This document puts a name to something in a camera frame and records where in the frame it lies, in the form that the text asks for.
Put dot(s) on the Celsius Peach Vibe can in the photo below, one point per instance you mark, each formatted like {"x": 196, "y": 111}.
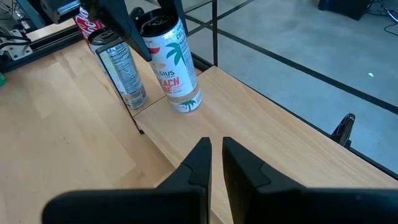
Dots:
{"x": 174, "y": 71}

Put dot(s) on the tall white Celsius can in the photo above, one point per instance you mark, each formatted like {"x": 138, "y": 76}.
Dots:
{"x": 122, "y": 71}

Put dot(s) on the red Coca-Cola can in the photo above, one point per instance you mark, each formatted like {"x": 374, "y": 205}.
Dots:
{"x": 85, "y": 26}

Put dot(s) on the black floor equipment box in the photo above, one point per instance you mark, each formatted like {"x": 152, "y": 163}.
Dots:
{"x": 342, "y": 7}

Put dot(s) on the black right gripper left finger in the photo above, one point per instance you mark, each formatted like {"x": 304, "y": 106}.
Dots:
{"x": 192, "y": 174}

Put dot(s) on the wooden shelf with black frame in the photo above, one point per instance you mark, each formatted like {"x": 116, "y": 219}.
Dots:
{"x": 248, "y": 124}

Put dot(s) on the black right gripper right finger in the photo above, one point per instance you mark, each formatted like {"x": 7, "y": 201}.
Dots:
{"x": 245, "y": 180}

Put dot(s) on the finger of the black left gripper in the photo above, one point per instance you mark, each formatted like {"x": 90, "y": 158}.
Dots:
{"x": 174, "y": 6}
{"x": 118, "y": 21}

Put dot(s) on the silver corner bracket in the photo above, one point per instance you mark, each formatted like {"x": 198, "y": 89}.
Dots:
{"x": 18, "y": 46}

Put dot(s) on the green Sprite can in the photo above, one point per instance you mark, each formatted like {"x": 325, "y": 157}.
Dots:
{"x": 2, "y": 81}

